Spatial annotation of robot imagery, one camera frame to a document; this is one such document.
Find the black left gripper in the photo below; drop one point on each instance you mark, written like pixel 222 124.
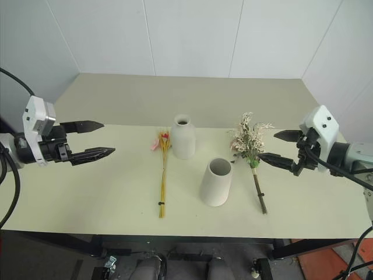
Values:
pixel 55 148

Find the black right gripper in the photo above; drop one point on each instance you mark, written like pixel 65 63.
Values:
pixel 309 159

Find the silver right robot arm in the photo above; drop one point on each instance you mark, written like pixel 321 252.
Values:
pixel 361 154

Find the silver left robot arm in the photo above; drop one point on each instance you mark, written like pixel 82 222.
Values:
pixel 13 148

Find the white conical vase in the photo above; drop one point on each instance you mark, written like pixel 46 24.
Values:
pixel 214 189

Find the white bottle-shaped vase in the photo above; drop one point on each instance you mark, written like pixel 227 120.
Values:
pixel 183 140

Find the white green dried flower bunch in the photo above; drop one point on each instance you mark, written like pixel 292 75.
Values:
pixel 250 140

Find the yellow dried flower bunch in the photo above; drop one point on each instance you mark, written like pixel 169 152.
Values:
pixel 163 175

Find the silver caster wheel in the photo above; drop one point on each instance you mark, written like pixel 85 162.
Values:
pixel 110 262

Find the dark grey rounded shape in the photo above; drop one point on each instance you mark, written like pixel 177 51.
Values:
pixel 150 268

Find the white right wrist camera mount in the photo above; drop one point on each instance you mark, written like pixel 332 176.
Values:
pixel 322 128

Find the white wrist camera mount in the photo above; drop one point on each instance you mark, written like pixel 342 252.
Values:
pixel 35 116
pixel 322 128

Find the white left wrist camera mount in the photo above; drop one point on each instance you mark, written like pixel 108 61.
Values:
pixel 35 116

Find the black table frame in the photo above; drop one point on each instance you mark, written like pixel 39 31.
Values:
pixel 175 239

